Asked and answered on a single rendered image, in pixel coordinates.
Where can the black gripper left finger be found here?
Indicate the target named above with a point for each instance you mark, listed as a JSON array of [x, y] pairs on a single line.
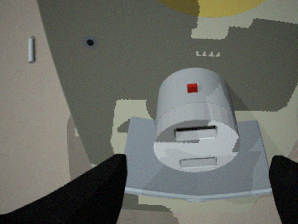
[[95, 197]]

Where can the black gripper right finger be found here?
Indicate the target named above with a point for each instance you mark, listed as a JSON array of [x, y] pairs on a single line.
[[283, 175]]

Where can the white cylinder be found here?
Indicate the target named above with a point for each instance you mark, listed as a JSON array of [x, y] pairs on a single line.
[[195, 125]]

